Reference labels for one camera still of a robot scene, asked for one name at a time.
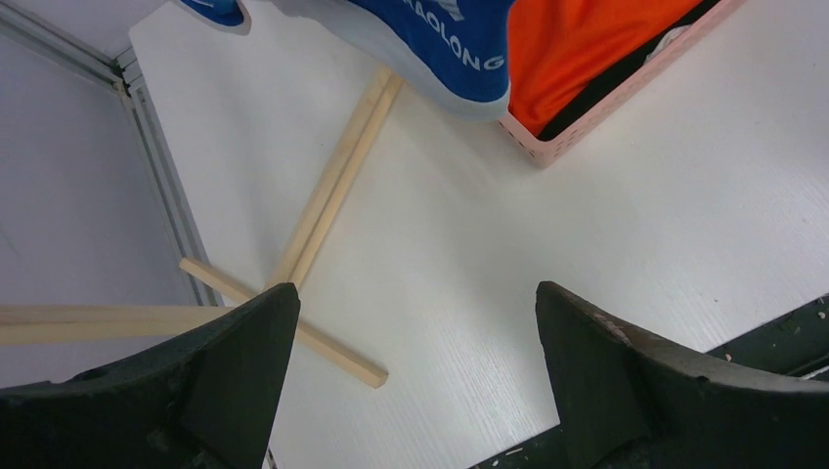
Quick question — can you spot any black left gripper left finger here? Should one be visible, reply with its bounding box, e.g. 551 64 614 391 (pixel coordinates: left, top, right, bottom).
1 283 300 468

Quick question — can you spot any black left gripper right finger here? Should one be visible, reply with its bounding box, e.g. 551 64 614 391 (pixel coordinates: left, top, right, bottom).
536 281 828 468

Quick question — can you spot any blue white-lettered underwear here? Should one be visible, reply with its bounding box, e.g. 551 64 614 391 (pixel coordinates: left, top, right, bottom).
171 0 516 123

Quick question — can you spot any wooden clothes rack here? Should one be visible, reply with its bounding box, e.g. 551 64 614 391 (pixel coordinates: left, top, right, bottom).
1 65 404 389

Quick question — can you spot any pink perforated plastic basket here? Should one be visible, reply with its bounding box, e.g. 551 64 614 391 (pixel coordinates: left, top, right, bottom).
499 0 744 168

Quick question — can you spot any dark garment under orange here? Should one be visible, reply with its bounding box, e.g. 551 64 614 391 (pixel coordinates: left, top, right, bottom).
535 0 719 142

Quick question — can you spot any orange folded garment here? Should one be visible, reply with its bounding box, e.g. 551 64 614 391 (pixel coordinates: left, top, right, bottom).
508 0 692 136

